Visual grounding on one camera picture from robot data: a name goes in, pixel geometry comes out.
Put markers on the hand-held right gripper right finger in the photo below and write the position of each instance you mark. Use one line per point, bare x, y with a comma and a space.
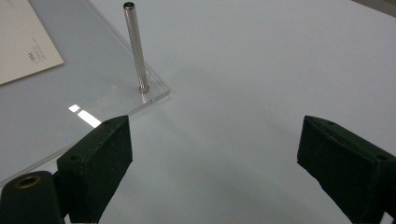
348, 165

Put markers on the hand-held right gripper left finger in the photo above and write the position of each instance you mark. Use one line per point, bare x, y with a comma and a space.
93, 168

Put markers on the beige printed card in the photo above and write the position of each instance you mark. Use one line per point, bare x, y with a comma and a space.
23, 43

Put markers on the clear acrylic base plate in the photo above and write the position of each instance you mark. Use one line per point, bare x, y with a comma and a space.
93, 71

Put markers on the metal standoff post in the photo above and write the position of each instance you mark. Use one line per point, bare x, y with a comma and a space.
135, 46

